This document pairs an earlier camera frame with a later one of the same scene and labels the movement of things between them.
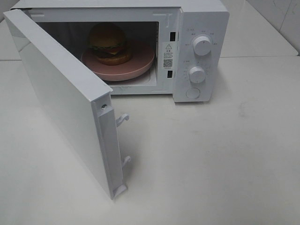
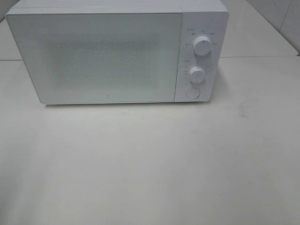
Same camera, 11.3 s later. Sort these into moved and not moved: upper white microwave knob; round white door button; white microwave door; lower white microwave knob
Moved: white microwave door
Not moved: lower white microwave knob; upper white microwave knob; round white door button
